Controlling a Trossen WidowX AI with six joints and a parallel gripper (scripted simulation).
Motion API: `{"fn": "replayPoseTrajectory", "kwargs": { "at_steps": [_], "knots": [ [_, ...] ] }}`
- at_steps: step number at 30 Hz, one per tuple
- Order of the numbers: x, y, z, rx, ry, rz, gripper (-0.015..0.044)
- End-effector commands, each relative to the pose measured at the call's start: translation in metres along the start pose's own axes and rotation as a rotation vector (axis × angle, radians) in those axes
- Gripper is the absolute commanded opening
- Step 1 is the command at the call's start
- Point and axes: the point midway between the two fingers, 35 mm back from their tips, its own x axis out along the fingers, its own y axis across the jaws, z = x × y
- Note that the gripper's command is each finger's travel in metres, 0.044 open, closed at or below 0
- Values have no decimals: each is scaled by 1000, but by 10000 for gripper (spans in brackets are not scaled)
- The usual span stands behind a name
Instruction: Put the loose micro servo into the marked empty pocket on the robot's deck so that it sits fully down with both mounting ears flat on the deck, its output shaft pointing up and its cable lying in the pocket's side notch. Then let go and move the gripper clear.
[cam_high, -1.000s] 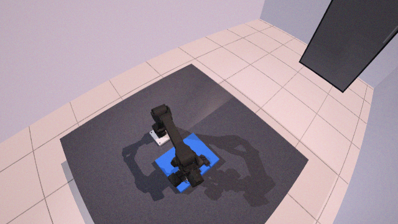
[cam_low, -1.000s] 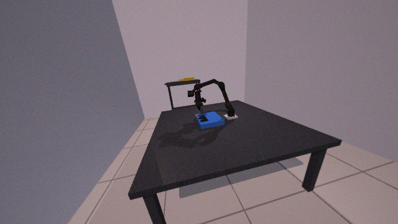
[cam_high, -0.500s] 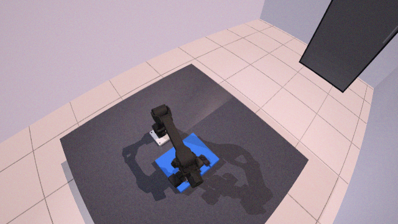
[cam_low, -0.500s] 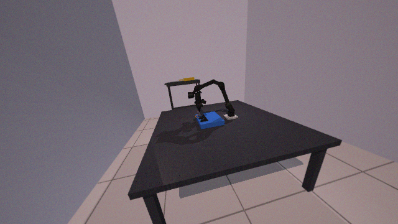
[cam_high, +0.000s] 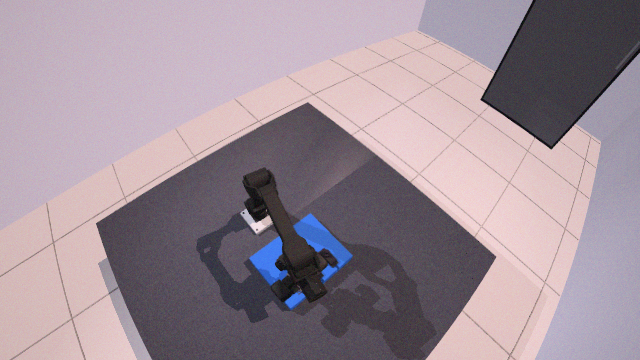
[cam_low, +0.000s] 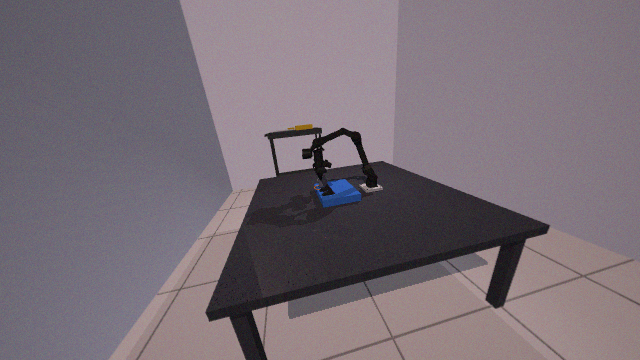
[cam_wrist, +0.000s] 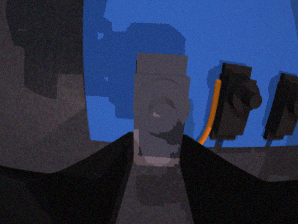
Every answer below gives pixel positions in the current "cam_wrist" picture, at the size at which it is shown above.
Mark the blue flat deck plate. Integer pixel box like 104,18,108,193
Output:
82,0,298,148

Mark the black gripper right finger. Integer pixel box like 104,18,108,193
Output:
178,133,298,224

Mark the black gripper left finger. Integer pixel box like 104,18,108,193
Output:
0,132,134,224

